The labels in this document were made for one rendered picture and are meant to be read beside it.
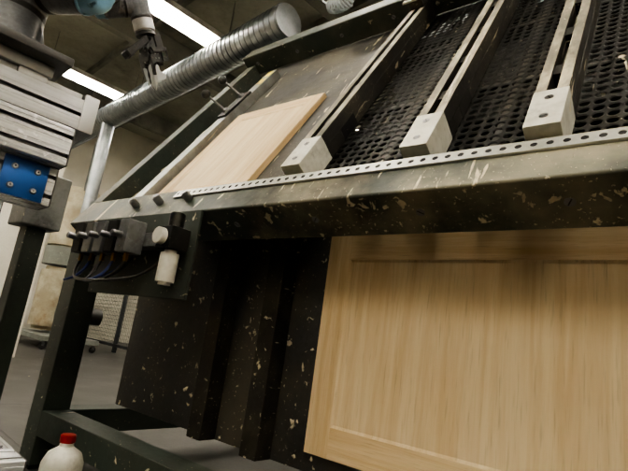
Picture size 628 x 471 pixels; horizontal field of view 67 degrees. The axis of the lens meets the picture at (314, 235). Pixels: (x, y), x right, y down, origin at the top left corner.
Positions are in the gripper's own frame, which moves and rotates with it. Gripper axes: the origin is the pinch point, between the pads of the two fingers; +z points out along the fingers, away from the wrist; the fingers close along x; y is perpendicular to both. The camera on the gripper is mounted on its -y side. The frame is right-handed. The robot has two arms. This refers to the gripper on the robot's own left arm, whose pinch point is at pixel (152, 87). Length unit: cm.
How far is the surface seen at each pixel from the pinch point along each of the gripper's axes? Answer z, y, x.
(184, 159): 28.9, 0.4, -8.8
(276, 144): 33, 6, -54
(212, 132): 19.9, 16.3, -7.5
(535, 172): 51, -17, -137
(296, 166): 41, -14, -81
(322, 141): 36, -3, -82
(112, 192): 35.4, -19.4, 13.5
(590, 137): 47, -10, -144
